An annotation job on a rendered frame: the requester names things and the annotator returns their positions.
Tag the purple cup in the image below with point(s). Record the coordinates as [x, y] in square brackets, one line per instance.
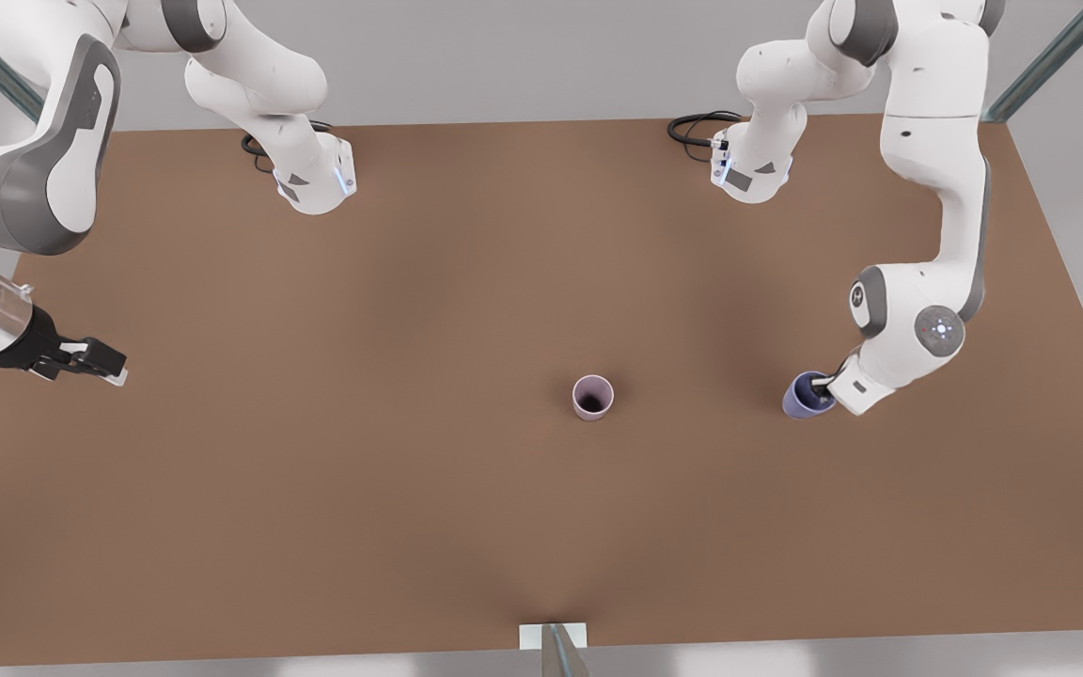
[799, 399]

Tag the pink cup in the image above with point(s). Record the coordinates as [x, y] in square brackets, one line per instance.
[592, 399]

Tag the silver frame post with foot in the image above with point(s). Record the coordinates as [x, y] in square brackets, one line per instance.
[557, 645]

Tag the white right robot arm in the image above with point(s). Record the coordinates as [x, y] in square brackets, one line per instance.
[53, 179]

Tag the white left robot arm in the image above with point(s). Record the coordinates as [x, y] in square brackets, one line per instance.
[936, 169]

